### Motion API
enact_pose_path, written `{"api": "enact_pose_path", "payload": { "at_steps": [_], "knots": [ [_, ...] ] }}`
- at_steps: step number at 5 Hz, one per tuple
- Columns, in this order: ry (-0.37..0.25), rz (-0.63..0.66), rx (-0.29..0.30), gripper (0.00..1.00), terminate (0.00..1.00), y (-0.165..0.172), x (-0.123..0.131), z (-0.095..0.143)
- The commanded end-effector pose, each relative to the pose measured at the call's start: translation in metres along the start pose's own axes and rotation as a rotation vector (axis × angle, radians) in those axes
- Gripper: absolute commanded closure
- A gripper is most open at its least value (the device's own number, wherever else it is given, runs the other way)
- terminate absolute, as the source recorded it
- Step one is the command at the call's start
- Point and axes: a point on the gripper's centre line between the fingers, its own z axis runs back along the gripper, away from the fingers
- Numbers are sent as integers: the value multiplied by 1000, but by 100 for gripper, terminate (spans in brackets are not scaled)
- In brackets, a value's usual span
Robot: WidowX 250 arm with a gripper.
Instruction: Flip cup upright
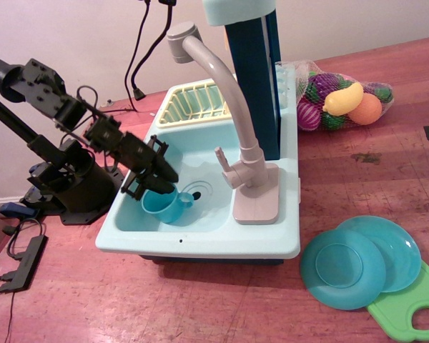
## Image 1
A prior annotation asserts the teal front plate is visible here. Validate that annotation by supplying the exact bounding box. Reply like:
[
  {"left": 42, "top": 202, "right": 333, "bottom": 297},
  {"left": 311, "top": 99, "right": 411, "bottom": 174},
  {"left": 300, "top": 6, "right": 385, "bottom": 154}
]
[{"left": 300, "top": 229, "right": 386, "bottom": 310}]

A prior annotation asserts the grey toy faucet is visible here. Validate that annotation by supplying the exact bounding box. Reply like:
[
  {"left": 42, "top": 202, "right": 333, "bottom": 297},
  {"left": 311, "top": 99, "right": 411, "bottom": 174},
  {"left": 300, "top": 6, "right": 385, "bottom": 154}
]
[{"left": 166, "top": 21, "right": 282, "bottom": 225}]

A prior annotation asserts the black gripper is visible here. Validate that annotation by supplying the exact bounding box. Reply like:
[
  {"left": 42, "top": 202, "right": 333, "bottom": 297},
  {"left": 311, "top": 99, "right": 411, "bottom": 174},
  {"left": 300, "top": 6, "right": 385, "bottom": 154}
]
[{"left": 84, "top": 116, "right": 179, "bottom": 200}]

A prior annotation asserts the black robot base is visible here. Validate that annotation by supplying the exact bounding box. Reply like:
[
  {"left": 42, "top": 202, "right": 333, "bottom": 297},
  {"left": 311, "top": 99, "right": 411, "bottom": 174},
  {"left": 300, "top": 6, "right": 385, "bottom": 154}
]
[{"left": 19, "top": 162, "right": 124, "bottom": 225}]

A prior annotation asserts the orange toy fruit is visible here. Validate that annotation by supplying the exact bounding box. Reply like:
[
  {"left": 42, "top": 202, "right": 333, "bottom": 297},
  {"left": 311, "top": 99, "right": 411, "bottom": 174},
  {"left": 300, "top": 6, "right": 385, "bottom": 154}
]
[{"left": 348, "top": 93, "right": 382, "bottom": 125}]

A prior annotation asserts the black power cable right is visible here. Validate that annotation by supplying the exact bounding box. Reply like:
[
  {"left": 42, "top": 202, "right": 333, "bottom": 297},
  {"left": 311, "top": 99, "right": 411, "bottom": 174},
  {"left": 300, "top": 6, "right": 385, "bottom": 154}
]
[{"left": 130, "top": 0, "right": 178, "bottom": 101}]

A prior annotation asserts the teal rear plate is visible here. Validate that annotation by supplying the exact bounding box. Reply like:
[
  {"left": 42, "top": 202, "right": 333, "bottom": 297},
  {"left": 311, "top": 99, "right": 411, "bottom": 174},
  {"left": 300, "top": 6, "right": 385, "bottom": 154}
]
[{"left": 337, "top": 215, "right": 421, "bottom": 293}]

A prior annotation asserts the black power cable left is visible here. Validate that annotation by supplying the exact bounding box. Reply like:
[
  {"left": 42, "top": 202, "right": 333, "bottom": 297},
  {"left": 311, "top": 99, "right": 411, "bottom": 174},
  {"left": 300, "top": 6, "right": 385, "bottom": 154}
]
[{"left": 124, "top": 0, "right": 152, "bottom": 114}]

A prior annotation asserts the blue clamp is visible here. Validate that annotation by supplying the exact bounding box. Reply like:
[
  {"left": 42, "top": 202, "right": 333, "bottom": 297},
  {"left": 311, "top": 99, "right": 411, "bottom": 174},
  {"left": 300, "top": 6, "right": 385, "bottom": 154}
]
[{"left": 0, "top": 202, "right": 39, "bottom": 219}]

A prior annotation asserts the yellow toy mango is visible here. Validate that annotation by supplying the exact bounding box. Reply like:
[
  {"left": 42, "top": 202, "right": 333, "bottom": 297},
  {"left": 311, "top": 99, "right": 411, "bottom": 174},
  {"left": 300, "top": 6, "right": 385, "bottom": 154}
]
[{"left": 322, "top": 82, "right": 364, "bottom": 116}]

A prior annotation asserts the light blue toy sink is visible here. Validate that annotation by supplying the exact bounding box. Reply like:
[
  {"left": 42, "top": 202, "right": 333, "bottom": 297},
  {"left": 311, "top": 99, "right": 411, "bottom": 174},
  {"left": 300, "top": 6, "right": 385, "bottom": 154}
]
[{"left": 94, "top": 62, "right": 302, "bottom": 267}]

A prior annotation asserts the black power cable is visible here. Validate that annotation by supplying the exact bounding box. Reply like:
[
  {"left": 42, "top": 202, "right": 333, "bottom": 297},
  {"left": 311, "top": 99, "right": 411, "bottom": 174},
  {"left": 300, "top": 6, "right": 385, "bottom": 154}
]
[
  {"left": 124, "top": 0, "right": 152, "bottom": 114},
  {"left": 130, "top": 0, "right": 178, "bottom": 101}
]

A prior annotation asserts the mesh bag of toy food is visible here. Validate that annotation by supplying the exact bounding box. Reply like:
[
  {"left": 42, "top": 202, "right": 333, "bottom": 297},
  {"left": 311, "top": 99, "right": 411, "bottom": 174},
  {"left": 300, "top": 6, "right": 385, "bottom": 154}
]
[{"left": 275, "top": 60, "right": 394, "bottom": 131}]

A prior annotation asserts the teal plastic toy cup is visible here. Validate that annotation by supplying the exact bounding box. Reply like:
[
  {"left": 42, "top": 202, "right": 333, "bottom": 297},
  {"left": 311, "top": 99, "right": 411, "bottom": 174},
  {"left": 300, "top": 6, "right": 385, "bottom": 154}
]
[{"left": 141, "top": 189, "right": 194, "bottom": 224}]

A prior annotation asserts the green plastic cutting board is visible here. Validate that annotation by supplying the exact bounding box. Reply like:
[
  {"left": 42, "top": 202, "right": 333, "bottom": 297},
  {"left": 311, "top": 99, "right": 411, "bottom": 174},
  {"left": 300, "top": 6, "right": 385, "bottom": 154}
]
[{"left": 367, "top": 262, "right": 429, "bottom": 342}]

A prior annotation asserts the black usb hub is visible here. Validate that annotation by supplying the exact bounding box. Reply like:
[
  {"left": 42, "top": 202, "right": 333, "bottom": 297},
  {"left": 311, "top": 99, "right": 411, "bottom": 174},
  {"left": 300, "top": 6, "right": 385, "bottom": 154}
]
[{"left": 0, "top": 234, "right": 48, "bottom": 294}]

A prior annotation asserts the cream dish drying rack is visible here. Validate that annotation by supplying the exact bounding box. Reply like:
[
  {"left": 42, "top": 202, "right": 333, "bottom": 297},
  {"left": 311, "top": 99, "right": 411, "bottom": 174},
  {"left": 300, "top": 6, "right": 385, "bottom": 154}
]
[{"left": 154, "top": 79, "right": 232, "bottom": 129}]

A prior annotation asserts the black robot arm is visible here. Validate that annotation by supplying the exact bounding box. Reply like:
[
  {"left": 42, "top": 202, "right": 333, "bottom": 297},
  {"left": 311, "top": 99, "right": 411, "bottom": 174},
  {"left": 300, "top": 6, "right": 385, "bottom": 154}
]
[{"left": 0, "top": 59, "right": 179, "bottom": 200}]

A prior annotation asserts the teal plate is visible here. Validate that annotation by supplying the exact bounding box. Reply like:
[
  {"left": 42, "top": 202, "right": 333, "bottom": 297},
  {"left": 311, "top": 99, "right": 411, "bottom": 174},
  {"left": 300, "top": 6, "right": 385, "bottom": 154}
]
[
  {"left": 337, "top": 215, "right": 421, "bottom": 293},
  {"left": 300, "top": 229, "right": 386, "bottom": 310}
]

